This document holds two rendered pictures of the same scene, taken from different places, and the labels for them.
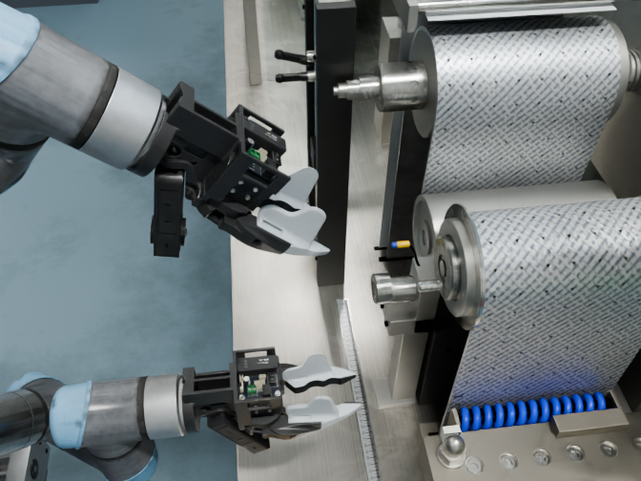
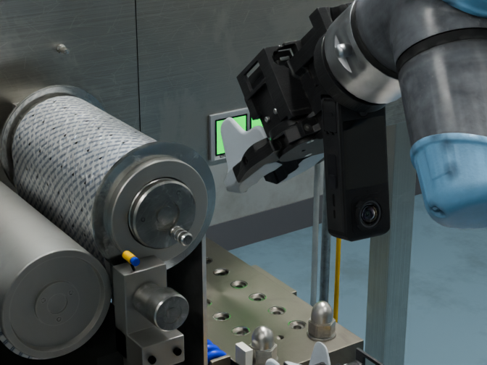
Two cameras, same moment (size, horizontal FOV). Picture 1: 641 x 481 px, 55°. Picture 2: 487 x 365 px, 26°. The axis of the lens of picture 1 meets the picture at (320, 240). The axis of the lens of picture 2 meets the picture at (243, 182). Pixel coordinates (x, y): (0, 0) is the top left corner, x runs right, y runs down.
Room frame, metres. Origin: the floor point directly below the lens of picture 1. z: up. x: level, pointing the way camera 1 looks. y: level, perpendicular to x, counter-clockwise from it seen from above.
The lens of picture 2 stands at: (0.84, 0.79, 1.68)
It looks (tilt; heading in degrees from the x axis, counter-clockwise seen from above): 21 degrees down; 243
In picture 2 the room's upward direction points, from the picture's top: straight up
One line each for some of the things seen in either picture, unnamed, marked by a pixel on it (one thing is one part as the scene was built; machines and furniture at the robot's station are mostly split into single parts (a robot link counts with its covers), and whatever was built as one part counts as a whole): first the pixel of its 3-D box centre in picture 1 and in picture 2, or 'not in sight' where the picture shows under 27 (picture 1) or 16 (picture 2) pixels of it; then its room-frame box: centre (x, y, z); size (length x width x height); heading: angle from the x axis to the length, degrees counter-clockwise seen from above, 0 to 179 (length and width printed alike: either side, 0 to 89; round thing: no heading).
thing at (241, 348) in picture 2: (450, 434); (244, 355); (0.36, -0.17, 1.04); 0.02 x 0.01 x 0.02; 97
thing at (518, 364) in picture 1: (547, 363); (153, 268); (0.42, -0.29, 1.11); 0.23 x 0.01 x 0.18; 97
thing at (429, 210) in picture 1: (511, 229); (10, 258); (0.60, -0.27, 1.18); 0.26 x 0.12 x 0.12; 97
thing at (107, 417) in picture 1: (104, 413); not in sight; (0.36, 0.26, 1.11); 0.11 x 0.08 x 0.09; 97
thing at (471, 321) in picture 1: (461, 266); (155, 208); (0.47, -0.16, 1.25); 0.15 x 0.01 x 0.15; 7
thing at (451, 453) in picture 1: (453, 448); (262, 343); (0.34, -0.17, 1.05); 0.04 x 0.04 x 0.04
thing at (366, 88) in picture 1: (356, 89); not in sight; (0.71, -0.05, 1.34); 0.06 x 0.03 x 0.03; 97
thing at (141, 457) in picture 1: (113, 443); not in sight; (0.36, 0.28, 1.01); 0.11 x 0.08 x 0.11; 64
